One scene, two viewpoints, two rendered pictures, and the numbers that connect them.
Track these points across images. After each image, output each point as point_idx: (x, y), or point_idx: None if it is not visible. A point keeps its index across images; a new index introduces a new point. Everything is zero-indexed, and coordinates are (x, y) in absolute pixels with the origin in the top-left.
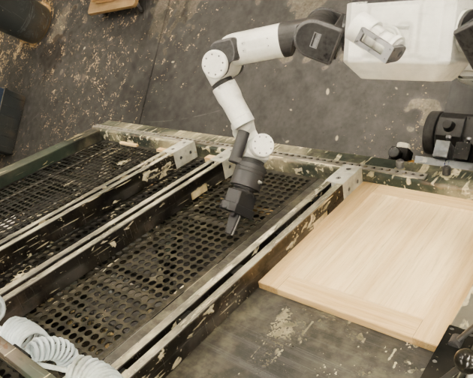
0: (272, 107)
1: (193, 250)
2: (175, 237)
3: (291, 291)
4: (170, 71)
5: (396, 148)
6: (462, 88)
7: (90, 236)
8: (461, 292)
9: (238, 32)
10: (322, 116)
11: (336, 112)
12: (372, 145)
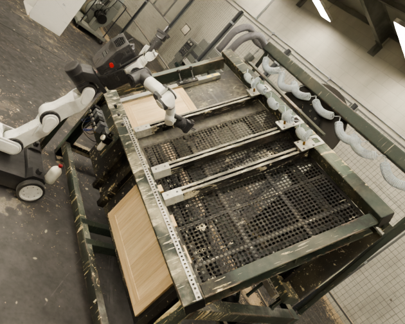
0: (16, 323)
1: None
2: (209, 145)
3: (195, 107)
4: None
5: (110, 132)
6: (9, 168)
7: (240, 143)
8: None
9: (159, 85)
10: (18, 271)
11: (14, 260)
12: (35, 234)
